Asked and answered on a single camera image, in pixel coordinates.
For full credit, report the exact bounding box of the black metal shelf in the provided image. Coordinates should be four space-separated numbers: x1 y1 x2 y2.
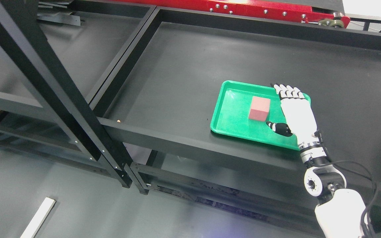
0 0 155 188
90 7 381 237

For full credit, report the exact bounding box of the red metal beam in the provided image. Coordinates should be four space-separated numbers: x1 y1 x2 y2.
126 0 351 28

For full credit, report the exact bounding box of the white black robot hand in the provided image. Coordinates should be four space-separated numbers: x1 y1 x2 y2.
266 83 319 148

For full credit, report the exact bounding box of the green plastic tray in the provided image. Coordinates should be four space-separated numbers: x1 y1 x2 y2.
210 80 300 151

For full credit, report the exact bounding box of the white desk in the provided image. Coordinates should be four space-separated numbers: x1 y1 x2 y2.
20 197 56 238

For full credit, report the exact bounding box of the pink foam block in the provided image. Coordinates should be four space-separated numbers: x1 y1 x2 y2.
248 96 271 122

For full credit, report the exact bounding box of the black metal shelf left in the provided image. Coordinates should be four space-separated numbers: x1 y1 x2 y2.
0 0 155 188

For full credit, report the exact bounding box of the black metal shelf right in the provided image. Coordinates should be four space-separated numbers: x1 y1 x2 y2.
90 7 381 237

